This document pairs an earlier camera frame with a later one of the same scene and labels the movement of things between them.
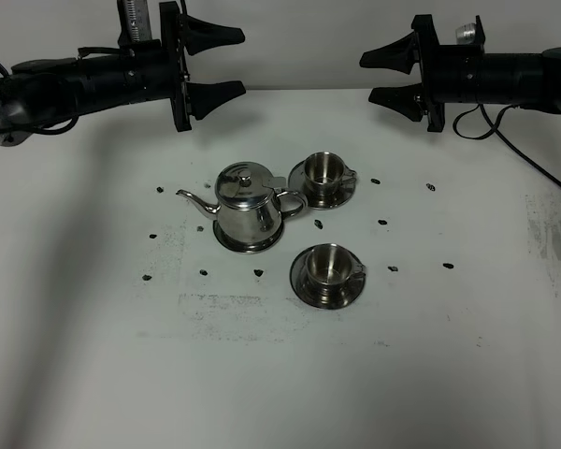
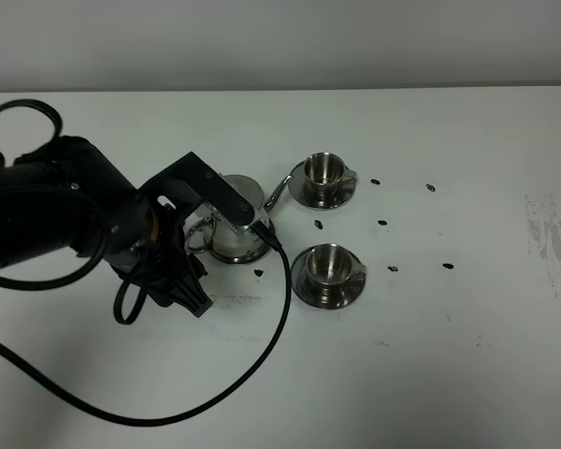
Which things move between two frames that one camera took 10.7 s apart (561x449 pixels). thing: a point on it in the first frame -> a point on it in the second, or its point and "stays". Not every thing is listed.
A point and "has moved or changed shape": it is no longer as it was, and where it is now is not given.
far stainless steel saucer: [298, 185] stays
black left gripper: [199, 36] -> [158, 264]
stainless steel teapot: [251, 202] has moved or changed shape
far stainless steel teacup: [325, 172] stays
